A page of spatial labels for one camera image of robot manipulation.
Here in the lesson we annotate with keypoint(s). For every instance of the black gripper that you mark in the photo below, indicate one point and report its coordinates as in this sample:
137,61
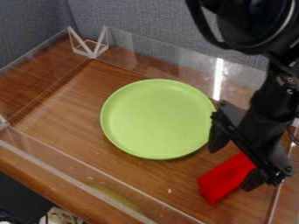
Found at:
258,136

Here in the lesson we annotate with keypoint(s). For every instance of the red block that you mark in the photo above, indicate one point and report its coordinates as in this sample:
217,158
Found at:
225,178

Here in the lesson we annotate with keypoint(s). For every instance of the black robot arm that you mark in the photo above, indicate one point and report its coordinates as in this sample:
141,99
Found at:
257,27

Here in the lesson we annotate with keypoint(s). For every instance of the green round plate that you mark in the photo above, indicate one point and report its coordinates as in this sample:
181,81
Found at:
158,119

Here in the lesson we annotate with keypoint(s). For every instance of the clear acrylic enclosure wall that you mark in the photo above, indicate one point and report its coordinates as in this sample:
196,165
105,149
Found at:
57,152

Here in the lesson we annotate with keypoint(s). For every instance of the clear acrylic corner bracket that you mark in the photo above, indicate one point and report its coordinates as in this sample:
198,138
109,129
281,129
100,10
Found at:
86,47

